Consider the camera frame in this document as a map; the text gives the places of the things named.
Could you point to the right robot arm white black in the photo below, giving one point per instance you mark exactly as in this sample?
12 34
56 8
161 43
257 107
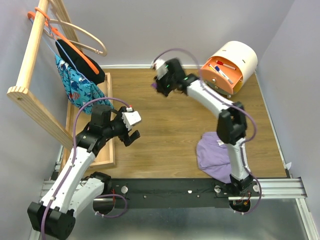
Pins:
231 121

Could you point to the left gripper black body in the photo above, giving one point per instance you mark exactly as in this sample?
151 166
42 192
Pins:
117 128

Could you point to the wooden clothes rack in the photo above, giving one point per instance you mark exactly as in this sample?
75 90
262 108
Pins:
33 101

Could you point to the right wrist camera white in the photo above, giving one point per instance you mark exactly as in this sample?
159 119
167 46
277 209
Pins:
160 67

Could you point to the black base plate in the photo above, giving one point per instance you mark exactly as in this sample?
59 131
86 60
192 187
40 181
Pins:
172 193

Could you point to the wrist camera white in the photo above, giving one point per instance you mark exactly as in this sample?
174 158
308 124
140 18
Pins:
160 67
130 118

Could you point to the red capped white marker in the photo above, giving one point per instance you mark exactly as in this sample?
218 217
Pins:
226 65

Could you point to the black garment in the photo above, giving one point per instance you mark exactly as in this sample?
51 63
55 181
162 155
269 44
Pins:
69 55

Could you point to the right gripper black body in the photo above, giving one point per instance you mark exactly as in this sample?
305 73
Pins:
164 85

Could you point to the wooden hanger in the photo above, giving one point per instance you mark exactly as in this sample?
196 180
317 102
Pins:
62 18

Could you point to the blue shark pattern garment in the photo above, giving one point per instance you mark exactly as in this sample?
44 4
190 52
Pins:
78 89

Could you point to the orange top drawer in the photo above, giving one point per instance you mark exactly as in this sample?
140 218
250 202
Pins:
217 81

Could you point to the yellow white pen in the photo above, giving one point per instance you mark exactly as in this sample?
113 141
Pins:
213 69

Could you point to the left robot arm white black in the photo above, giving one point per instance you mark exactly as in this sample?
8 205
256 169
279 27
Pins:
55 214

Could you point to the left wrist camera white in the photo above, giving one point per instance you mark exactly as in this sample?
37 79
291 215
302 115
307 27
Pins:
130 118

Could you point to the orange hanger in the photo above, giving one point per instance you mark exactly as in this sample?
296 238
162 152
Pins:
53 32

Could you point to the aluminium rail frame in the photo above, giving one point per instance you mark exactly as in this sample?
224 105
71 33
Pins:
268 189

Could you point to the purple cloth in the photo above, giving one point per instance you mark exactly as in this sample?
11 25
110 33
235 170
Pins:
212 157

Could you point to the blue capped white marker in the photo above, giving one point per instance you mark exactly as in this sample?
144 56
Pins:
223 74

